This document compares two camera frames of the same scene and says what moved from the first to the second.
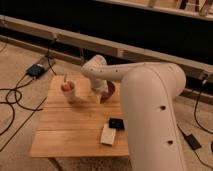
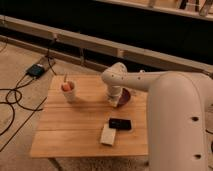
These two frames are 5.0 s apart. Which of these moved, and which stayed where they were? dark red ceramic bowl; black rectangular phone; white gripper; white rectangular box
Moved: dark red ceramic bowl; white gripper
Stayed: black rectangular phone; white rectangular box
